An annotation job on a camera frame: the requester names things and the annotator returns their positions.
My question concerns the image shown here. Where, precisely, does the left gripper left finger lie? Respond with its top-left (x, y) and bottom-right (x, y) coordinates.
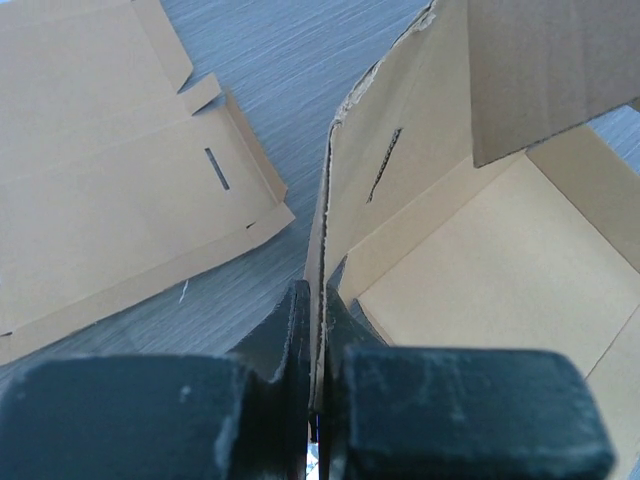
top-left (1, 281), bottom-right (310, 479)

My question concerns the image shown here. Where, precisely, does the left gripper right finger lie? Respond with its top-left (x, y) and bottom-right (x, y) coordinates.
top-left (319, 288), bottom-right (616, 479)

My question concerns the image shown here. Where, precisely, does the large brown cardboard box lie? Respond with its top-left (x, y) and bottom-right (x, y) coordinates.
top-left (305, 1), bottom-right (639, 479)

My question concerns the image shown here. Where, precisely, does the small flat cardboard box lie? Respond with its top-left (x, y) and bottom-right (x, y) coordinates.
top-left (1, 1), bottom-right (294, 363)

